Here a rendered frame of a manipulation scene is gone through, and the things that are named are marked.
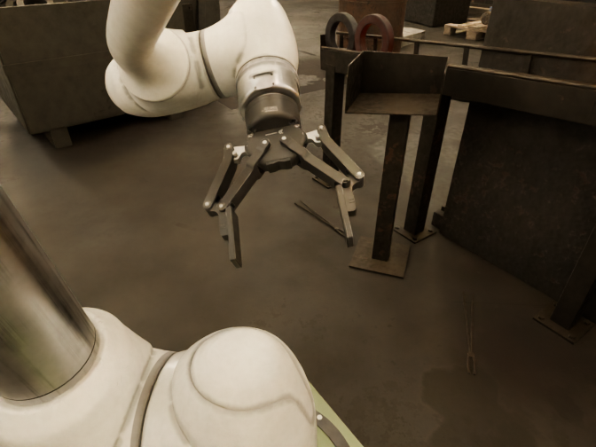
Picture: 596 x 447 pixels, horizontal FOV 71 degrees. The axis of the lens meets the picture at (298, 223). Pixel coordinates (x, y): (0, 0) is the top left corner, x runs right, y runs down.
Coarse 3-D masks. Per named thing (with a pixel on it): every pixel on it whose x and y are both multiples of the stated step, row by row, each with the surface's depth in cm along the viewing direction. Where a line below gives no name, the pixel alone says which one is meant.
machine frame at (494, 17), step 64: (512, 0) 121; (576, 0) 113; (512, 64) 127; (576, 64) 113; (512, 128) 134; (576, 128) 119; (512, 192) 141; (576, 192) 124; (512, 256) 149; (576, 256) 131
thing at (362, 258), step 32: (352, 64) 121; (384, 64) 133; (416, 64) 130; (352, 96) 129; (384, 96) 135; (416, 96) 132; (384, 160) 136; (384, 192) 142; (384, 224) 149; (352, 256) 160; (384, 256) 157
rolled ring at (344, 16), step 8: (336, 16) 170; (344, 16) 167; (352, 16) 167; (328, 24) 176; (336, 24) 174; (344, 24) 168; (352, 24) 165; (328, 32) 177; (352, 32) 166; (328, 40) 179; (352, 40) 167; (352, 48) 169
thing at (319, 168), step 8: (280, 136) 54; (288, 144) 53; (296, 144) 53; (296, 152) 53; (304, 152) 53; (304, 160) 53; (312, 160) 52; (320, 160) 52; (304, 168) 55; (312, 168) 53; (320, 168) 52; (328, 168) 52; (320, 176) 53; (328, 176) 51; (336, 176) 51; (344, 176) 51; (336, 184) 52; (344, 184) 50
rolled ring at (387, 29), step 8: (368, 16) 157; (376, 16) 154; (360, 24) 161; (368, 24) 158; (376, 24) 155; (384, 24) 152; (360, 32) 163; (384, 32) 153; (392, 32) 153; (360, 40) 164; (384, 40) 154; (392, 40) 154; (360, 48) 165; (384, 48) 156; (392, 48) 156
